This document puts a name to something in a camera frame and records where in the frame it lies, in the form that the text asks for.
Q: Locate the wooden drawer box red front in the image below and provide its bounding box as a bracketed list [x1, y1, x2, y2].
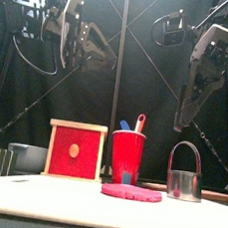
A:
[40, 117, 110, 183]

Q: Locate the flat pink dough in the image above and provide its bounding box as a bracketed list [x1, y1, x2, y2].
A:
[100, 181, 164, 205]

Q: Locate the grey blue bowl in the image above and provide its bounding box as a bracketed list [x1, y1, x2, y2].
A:
[4, 141, 50, 176]

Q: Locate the white cutting board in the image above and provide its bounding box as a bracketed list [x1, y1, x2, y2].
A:
[0, 169, 228, 228]

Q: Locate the vertical metal frame pole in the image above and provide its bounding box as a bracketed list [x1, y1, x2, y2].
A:
[104, 0, 131, 176]

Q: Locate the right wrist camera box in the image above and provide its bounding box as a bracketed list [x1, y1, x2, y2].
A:
[149, 6, 196, 51]

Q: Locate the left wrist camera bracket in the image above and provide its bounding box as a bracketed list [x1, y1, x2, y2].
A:
[0, 0, 48, 16]

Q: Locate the grey arm cable loop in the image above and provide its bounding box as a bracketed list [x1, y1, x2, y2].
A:
[9, 34, 63, 78]

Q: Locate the blue utensil handle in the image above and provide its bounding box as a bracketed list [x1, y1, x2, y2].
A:
[118, 118, 132, 131]

